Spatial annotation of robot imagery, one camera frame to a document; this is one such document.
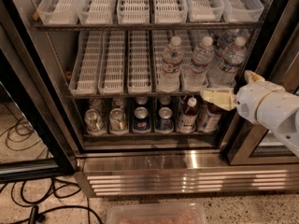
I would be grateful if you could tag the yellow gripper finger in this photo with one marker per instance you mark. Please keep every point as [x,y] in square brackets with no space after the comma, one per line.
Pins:
[222,98]
[250,76]

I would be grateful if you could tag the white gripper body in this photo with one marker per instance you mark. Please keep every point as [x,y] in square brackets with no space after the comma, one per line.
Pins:
[251,101]

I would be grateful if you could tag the water bottle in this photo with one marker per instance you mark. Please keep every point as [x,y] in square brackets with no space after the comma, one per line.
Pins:
[226,66]
[202,56]
[226,38]
[172,58]

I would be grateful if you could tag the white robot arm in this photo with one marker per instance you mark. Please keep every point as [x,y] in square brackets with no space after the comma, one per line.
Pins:
[262,102]

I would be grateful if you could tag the right brown tea bottle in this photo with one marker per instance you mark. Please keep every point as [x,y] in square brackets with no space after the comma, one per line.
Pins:
[209,117]

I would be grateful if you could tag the brown tea bottle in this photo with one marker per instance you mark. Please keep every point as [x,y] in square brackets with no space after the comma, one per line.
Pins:
[209,117]
[187,116]

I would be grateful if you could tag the left brown tea bottle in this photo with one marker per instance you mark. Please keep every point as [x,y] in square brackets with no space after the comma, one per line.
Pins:
[187,116]

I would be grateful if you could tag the stainless steel fridge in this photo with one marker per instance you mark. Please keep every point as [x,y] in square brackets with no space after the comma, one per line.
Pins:
[228,159]

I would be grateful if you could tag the fridge glass door left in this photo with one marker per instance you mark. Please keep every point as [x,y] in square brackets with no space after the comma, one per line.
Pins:
[19,86]

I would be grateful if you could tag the tray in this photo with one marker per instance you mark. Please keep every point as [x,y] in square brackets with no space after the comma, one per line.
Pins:
[242,10]
[160,40]
[96,11]
[210,83]
[58,12]
[86,68]
[133,11]
[205,10]
[111,79]
[139,68]
[187,45]
[170,11]

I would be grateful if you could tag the rear blue pepsi can right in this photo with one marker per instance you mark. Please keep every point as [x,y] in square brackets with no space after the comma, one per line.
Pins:
[164,101]

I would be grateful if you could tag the blue pepsi can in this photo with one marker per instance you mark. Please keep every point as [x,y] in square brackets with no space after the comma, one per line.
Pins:
[164,122]
[164,101]
[141,101]
[141,122]

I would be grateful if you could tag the rear blue pepsi can left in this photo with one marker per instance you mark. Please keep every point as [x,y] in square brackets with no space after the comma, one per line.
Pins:
[141,101]

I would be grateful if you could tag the rear silver can right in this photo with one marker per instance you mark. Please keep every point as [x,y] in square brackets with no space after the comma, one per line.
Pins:
[119,102]

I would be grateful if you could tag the right silver soda can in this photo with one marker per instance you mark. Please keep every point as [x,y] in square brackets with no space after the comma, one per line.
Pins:
[117,121]

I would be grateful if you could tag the silver soda can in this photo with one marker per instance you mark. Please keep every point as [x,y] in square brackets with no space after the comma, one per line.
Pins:
[117,121]
[94,122]

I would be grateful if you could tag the rear silver can left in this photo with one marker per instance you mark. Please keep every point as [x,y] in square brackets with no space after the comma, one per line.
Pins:
[97,103]

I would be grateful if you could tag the left silver soda can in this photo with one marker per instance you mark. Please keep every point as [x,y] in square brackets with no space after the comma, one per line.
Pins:
[94,122]

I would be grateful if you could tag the clear plastic container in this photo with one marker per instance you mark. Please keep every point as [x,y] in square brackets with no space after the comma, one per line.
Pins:
[157,213]

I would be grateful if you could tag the top wire shelf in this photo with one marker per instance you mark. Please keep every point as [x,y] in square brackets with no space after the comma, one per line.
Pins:
[151,26]

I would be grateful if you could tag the wire shelf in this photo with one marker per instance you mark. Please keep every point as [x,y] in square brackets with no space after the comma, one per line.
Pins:
[151,26]
[150,94]

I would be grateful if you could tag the middle wire shelf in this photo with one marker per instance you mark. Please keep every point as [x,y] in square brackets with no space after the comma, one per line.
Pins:
[150,94]

